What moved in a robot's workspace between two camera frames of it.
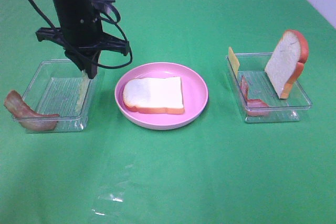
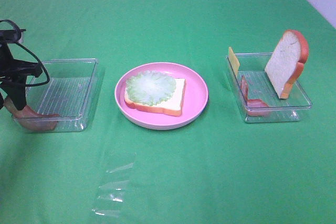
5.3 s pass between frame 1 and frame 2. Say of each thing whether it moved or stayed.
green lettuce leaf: moved
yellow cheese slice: stayed
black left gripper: moved
